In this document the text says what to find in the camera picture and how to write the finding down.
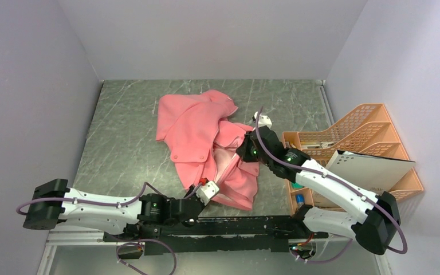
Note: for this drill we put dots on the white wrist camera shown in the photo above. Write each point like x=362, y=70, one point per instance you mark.
x=206, y=190
x=262, y=120

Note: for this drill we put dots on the white folder in organizer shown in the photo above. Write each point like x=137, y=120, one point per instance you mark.
x=370, y=172

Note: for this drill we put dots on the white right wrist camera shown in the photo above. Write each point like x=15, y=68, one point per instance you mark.
x=262, y=120

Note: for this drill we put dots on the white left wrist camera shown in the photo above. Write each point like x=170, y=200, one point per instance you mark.
x=206, y=190

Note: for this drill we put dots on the blue capped item in organizer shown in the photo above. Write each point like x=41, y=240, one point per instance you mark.
x=299, y=200

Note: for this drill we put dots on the orange plastic desk organizer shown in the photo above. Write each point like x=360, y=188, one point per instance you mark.
x=367, y=129

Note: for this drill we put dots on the green eraser in organizer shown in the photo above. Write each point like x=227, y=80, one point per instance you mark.
x=296, y=186

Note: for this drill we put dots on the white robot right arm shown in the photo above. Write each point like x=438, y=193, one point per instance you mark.
x=372, y=220

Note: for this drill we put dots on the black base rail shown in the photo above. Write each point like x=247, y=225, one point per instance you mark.
x=275, y=233

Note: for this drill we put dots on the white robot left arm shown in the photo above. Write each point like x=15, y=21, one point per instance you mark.
x=54, y=203

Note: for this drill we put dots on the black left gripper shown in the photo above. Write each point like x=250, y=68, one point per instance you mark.
x=203, y=204

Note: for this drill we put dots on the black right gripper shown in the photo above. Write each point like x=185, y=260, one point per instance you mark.
x=243, y=149

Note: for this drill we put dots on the pink zip-up jacket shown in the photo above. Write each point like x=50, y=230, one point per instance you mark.
x=202, y=143

